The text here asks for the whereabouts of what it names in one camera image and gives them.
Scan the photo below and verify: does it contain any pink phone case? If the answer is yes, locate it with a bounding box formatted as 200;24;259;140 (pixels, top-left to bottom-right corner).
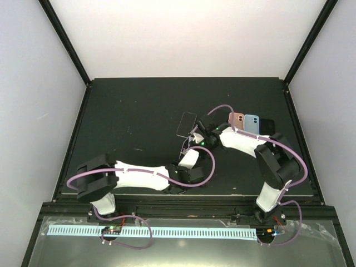
228;112;244;130

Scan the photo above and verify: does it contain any light-blue phone case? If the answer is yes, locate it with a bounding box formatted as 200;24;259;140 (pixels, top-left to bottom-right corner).
244;114;260;135

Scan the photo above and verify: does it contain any black phone case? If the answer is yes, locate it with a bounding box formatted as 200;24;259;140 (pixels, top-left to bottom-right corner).
259;118;276;136

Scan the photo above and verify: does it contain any blue phone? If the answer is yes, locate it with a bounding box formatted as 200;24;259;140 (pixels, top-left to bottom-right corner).
212;108;230;125

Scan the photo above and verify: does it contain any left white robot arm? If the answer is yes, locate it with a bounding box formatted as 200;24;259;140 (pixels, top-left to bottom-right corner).
67;150;205;222

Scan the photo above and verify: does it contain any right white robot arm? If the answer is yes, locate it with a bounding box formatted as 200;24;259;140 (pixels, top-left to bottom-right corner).
191;115;308;224

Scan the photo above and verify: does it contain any right small circuit board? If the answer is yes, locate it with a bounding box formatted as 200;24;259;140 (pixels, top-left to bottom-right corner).
256;229;285;237

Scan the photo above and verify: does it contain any small circuit board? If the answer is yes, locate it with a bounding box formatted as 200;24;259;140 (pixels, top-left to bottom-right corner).
101;226;121;235
256;229;285;237

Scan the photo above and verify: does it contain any left small circuit board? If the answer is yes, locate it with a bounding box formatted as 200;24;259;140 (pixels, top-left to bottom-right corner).
101;226;121;235

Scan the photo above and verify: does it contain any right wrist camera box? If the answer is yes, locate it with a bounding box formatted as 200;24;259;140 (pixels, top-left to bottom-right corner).
191;132;204;145

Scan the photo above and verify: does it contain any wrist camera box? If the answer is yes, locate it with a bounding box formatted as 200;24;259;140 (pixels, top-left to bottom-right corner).
191;132;204;145
178;149;199;170

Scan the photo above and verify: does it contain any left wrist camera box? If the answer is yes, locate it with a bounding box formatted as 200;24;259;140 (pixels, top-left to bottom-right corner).
178;149;199;170

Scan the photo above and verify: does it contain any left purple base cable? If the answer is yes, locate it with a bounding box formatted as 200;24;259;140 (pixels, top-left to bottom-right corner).
91;207;154;250

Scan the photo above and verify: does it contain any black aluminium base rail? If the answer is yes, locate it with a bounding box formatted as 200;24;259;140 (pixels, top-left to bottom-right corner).
52;194;334;226

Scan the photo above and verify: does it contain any right black frame post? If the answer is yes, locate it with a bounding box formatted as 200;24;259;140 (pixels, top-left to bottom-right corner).
284;0;338;86

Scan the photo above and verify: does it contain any black frame post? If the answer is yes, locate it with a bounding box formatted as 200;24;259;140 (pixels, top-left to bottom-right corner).
284;0;338;86
38;0;91;86

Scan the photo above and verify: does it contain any white slotted cable duct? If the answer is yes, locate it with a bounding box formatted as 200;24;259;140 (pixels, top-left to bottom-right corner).
47;225;258;241

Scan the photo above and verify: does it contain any left black frame post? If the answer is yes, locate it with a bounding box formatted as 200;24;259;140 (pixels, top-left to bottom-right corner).
38;0;91;86

